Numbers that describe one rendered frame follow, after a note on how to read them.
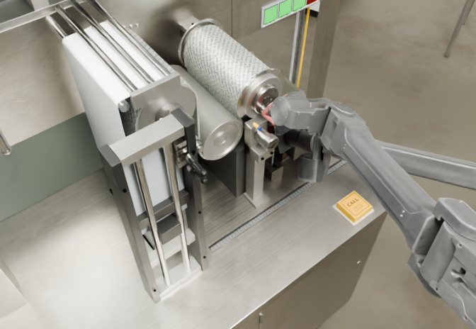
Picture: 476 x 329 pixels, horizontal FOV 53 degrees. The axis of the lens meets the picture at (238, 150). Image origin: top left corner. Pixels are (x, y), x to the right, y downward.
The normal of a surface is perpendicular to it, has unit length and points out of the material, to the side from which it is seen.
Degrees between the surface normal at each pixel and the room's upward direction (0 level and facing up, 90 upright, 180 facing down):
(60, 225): 0
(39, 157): 90
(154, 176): 90
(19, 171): 90
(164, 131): 0
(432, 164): 52
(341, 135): 73
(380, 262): 0
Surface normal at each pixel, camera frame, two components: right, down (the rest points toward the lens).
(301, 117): 0.42, 0.48
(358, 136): 0.21, -0.82
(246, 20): 0.61, 0.61
